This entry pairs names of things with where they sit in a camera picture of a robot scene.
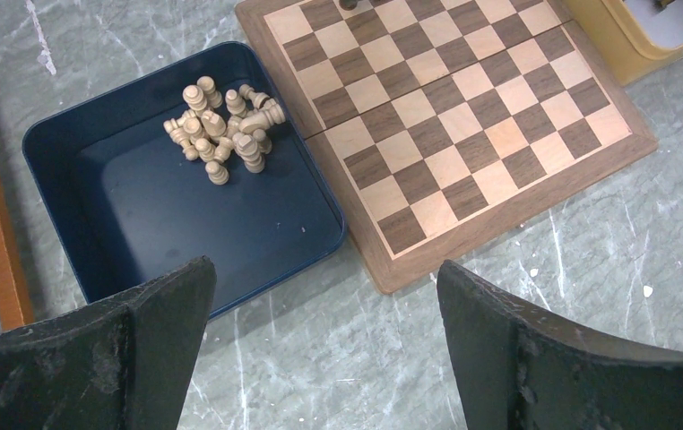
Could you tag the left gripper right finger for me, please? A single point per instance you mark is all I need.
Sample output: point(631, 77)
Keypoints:
point(517, 365)

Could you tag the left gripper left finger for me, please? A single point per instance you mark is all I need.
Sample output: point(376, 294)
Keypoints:
point(123, 362)

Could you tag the dark brown chess piece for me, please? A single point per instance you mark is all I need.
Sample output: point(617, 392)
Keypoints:
point(348, 5)

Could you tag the light wooden chess pieces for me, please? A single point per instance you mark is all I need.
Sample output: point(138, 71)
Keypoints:
point(217, 125)

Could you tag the wooden chess board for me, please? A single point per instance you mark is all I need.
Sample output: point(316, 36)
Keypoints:
point(440, 125)

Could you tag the blue plastic tray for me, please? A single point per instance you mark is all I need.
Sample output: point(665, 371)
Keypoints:
point(128, 206)

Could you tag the yellow metal tin tray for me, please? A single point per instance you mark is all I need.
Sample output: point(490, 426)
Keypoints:
point(628, 38)

